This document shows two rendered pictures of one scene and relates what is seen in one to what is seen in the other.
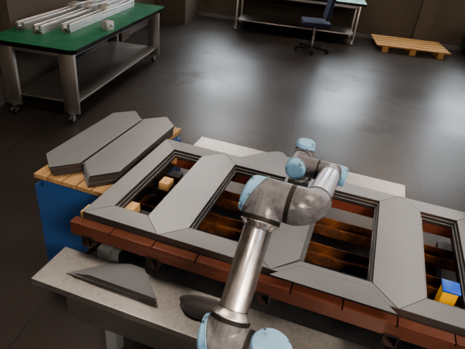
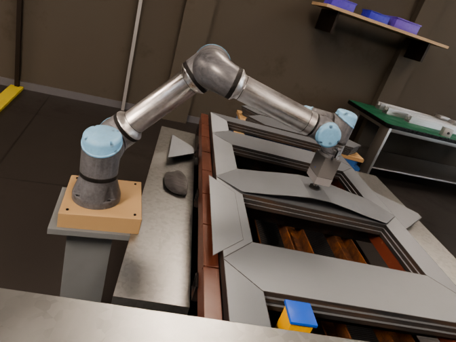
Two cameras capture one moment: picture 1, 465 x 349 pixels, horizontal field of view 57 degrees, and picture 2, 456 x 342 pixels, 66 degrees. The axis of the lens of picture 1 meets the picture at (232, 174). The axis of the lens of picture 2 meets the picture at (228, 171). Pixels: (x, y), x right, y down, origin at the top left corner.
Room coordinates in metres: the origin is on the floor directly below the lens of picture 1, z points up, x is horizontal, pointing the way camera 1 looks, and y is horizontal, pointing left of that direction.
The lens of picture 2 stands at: (0.64, -1.20, 1.41)
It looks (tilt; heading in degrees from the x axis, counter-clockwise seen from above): 24 degrees down; 62
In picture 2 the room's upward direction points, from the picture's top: 18 degrees clockwise
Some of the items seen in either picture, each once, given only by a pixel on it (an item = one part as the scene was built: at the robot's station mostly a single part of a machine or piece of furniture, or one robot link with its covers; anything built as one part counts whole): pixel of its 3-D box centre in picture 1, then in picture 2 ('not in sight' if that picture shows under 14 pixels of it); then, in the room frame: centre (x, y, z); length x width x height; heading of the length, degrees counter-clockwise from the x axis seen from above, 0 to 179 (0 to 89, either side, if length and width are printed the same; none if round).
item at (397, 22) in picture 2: not in sight; (401, 25); (4.03, 2.23, 1.74); 0.35 x 0.24 x 0.11; 172
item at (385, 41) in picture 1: (407, 46); not in sight; (8.66, -3.15, 0.06); 1.39 x 0.96 x 0.13; 82
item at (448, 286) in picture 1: (450, 288); (299, 315); (1.12, -0.80, 0.88); 0.06 x 0.06 x 0.02; 74
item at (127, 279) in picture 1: (118, 275); (182, 147); (1.19, 0.39, 0.70); 0.39 x 0.12 x 0.04; 74
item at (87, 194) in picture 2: not in sight; (98, 184); (0.75, -0.16, 0.78); 0.15 x 0.15 x 0.10
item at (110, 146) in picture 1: (115, 143); (299, 129); (2.02, 0.64, 0.82); 0.80 x 0.40 x 0.06; 164
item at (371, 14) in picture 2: not in sight; (374, 17); (3.66, 2.28, 1.73); 0.28 x 0.19 x 0.09; 172
